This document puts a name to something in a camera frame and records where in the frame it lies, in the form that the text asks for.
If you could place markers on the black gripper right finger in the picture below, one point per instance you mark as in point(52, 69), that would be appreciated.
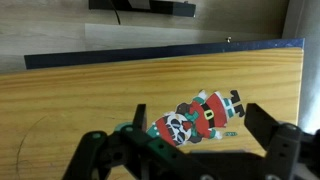
point(281, 141)

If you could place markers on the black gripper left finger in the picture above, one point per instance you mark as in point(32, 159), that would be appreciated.
point(145, 158)

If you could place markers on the Santa character sticker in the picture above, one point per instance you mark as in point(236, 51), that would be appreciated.
point(200, 119)

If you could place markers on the black monitor base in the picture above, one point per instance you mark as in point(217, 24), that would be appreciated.
point(168, 7)

